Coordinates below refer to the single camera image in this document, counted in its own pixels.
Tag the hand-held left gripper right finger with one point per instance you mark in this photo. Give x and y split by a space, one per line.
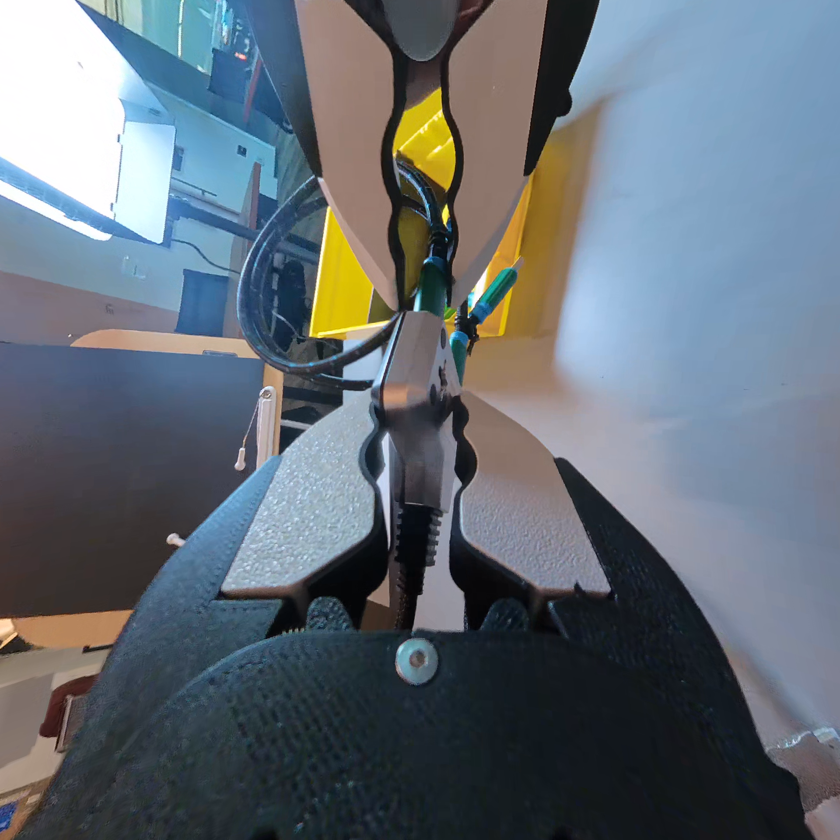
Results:
525 518

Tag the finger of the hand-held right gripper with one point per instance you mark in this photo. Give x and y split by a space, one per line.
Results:
499 131
348 131

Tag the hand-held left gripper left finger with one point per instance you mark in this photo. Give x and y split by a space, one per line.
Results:
308 512

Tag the yellow plastic bin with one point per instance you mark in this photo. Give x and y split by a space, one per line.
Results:
341 282

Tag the silver multiport hub adapter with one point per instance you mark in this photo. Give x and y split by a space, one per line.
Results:
413 394

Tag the black panel with wooden edge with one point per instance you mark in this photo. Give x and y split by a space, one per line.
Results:
98 472

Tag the small black box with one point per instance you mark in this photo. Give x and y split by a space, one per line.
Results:
200 302

